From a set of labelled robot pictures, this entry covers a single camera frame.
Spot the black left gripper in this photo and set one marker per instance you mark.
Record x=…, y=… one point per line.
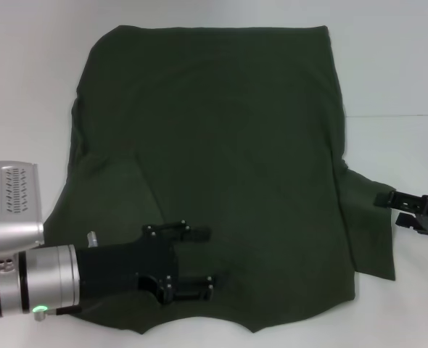
x=119, y=268

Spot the dark green shirt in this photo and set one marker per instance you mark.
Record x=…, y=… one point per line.
x=235, y=127

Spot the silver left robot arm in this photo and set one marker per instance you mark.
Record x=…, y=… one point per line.
x=36, y=279

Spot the silver cylindrical connector plug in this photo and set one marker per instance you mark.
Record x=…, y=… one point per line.
x=92, y=240

